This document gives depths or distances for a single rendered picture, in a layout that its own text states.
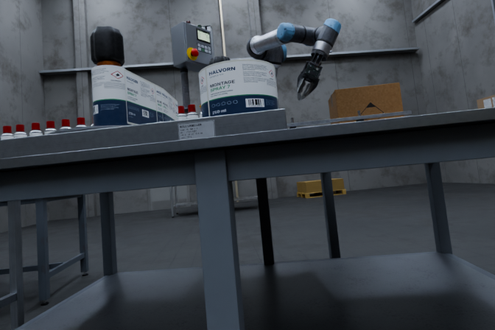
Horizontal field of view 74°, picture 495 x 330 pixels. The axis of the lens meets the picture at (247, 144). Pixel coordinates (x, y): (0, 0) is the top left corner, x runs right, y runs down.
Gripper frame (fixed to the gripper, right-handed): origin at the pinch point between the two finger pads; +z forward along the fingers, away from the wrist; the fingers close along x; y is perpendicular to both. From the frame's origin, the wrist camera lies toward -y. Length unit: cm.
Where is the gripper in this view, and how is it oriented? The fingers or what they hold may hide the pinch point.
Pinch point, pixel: (300, 97)
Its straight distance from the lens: 146.5
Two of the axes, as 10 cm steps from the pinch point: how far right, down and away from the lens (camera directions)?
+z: -4.2, 9.1, -0.3
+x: 9.0, 4.1, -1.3
